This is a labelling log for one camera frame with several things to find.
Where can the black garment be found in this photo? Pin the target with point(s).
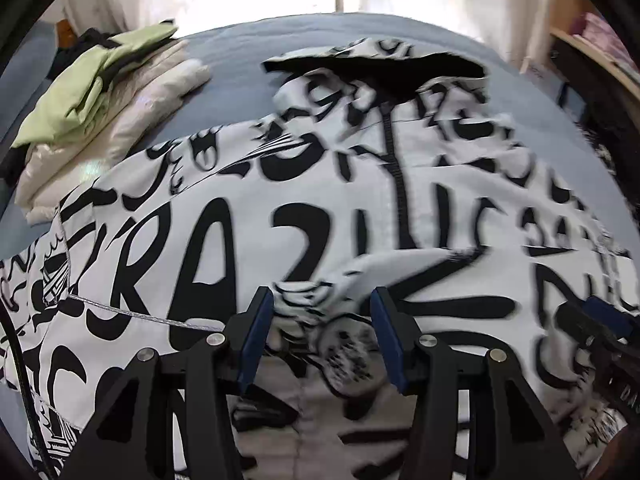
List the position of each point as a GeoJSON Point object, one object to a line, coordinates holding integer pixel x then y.
{"type": "Point", "coordinates": [87, 40]}

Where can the white puffer jacket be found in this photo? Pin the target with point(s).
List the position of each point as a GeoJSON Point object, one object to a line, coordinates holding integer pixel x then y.
{"type": "Point", "coordinates": [150, 100]}

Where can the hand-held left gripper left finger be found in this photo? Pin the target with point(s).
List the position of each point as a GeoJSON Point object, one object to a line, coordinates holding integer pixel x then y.
{"type": "Point", "coordinates": [254, 345]}

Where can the light green garment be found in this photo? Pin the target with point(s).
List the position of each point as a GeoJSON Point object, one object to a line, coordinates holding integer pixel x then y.
{"type": "Point", "coordinates": [75, 95]}

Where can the wooden shelf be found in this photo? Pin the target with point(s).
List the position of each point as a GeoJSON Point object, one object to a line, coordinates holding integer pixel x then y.
{"type": "Point", "coordinates": [590, 52]}

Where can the pink item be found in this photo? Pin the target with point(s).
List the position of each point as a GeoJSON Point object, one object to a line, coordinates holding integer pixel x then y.
{"type": "Point", "coordinates": [600, 35]}

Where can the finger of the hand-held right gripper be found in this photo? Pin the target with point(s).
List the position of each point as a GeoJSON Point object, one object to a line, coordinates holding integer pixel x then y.
{"type": "Point", "coordinates": [607, 315]}

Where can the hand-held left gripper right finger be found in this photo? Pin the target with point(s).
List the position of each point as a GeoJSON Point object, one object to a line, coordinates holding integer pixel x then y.
{"type": "Point", "coordinates": [391, 345]}

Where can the black and white printed jacket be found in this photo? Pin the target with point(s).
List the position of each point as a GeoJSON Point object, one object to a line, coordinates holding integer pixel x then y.
{"type": "Point", "coordinates": [300, 200]}

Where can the wooden headboard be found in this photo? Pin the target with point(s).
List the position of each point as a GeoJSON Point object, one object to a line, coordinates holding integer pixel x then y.
{"type": "Point", "coordinates": [64, 32]}

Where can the blue bed blanket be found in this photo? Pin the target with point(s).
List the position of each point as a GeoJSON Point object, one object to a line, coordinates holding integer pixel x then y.
{"type": "Point", "coordinates": [240, 60]}

